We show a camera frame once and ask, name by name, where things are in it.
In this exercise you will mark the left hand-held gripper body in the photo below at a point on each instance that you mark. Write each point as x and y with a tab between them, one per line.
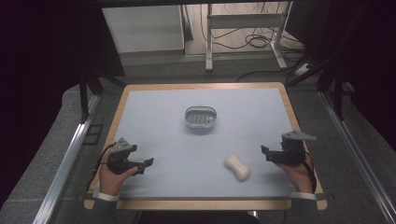
120	161

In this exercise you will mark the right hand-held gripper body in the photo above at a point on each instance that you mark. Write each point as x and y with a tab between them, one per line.
291	154

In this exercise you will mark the person's left hand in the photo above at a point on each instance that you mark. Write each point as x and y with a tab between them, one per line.
110	182

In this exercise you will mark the person's right hand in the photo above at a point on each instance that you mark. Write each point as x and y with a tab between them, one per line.
300	177

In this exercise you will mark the white soap bar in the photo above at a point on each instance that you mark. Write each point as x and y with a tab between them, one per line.
237	166

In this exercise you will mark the light blue table mat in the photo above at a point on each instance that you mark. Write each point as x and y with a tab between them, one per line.
193	149

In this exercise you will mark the white soap dish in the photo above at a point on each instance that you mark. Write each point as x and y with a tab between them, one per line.
200	117

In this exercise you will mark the black metal stand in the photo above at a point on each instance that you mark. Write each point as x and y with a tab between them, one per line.
330	77
88	90

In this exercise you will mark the white power strip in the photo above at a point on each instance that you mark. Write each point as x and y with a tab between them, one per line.
302	70

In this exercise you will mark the black curtain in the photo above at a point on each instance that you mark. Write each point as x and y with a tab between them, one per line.
367	62
40	77

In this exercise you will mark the white cabinet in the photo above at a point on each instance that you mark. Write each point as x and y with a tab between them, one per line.
143	29

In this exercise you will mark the black floor bracket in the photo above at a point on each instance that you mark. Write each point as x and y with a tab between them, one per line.
92	134

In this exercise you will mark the aluminium rail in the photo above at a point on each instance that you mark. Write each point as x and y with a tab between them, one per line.
67	161
358	155

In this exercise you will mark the white metal desk frame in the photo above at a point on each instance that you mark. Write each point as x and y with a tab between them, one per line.
246	21

